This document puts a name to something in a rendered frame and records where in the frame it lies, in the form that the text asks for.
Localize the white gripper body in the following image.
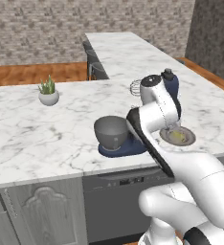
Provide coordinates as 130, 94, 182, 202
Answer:
163, 119, 183, 133

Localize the yellow butter piece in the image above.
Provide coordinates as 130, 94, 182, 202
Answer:
168, 130, 187, 143

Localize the navy blue stand mixer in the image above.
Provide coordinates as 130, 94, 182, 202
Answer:
97, 67, 182, 159

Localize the grey mixer bowl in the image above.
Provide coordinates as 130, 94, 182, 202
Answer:
93, 115, 131, 151

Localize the grey round plate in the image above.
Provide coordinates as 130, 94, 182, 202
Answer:
158, 125, 197, 147

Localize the grey dishwasher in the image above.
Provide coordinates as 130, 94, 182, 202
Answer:
81, 167, 176, 244

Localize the green plant in white pot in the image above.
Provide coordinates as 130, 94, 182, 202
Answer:
37, 74, 60, 107

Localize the grey cupboard door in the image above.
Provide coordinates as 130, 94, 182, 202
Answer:
0, 177, 89, 245

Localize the grey cupboard door handle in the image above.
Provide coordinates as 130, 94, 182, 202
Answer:
3, 187, 18, 220

